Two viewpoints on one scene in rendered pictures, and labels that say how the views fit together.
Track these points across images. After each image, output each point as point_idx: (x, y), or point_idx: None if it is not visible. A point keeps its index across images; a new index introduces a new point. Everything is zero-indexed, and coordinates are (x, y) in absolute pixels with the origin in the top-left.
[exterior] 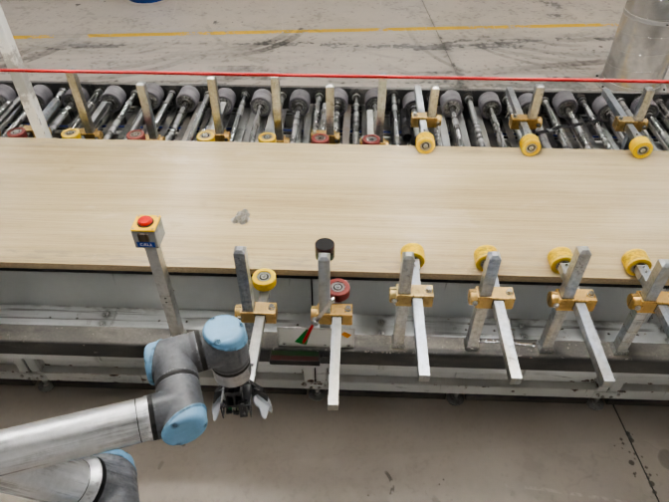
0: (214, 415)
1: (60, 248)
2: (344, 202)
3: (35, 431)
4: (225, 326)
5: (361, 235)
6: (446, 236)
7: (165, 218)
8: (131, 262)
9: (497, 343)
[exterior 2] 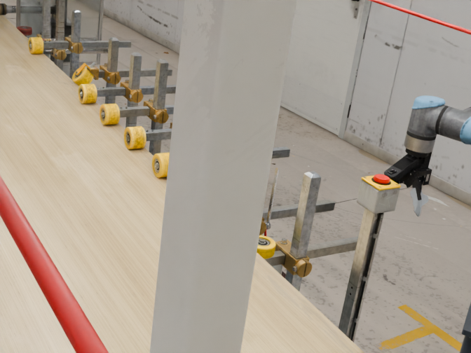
0: (426, 199)
1: None
2: (90, 220)
3: None
4: (428, 98)
5: (142, 203)
6: (104, 164)
7: (246, 350)
8: (347, 342)
9: None
